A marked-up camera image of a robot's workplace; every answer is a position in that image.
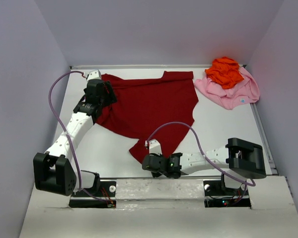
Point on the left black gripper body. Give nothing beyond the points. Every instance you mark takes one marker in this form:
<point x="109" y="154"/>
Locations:
<point x="107" y="91"/>

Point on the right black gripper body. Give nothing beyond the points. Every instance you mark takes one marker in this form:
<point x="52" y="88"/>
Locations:
<point x="146" y="164"/>

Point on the dark red t shirt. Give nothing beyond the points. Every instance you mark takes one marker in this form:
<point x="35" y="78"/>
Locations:
<point x="145" y="104"/>

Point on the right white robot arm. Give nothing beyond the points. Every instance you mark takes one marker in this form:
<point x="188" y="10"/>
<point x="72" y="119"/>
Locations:
<point x="238" y="161"/>

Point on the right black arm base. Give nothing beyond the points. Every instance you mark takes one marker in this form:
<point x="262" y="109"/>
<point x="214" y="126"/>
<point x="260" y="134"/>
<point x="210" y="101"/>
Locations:
<point x="218" y="196"/>

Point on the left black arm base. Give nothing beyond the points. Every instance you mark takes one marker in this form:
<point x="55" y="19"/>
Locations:
<point x="103" y="198"/>

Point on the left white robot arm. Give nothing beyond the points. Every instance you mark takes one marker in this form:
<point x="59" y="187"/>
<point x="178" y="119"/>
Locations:
<point x="53" y="171"/>

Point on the pink t shirt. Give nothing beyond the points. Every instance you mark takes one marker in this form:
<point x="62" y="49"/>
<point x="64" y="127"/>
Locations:
<point x="245" y="92"/>

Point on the orange t shirt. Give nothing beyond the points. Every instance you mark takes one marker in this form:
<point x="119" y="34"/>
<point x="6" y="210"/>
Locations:
<point x="225" y="72"/>

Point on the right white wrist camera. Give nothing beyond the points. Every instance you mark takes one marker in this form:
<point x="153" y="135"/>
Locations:
<point x="154" y="147"/>

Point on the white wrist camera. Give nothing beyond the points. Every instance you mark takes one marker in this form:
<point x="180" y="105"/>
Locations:
<point x="95" y="74"/>
<point x="154" y="147"/>

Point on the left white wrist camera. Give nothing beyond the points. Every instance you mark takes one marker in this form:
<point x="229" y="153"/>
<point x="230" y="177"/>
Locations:
<point x="95" y="74"/>

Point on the front metal rail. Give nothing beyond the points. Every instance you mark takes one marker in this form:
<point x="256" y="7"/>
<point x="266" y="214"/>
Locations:
<point x="182" y="177"/>

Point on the metal rail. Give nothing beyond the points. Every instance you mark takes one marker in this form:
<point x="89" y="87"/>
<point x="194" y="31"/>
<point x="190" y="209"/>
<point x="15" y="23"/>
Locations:
<point x="182" y="177"/>
<point x="264" y="140"/>

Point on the right side metal rail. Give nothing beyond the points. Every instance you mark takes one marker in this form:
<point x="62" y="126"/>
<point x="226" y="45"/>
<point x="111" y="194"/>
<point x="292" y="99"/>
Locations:
<point x="264" y="140"/>

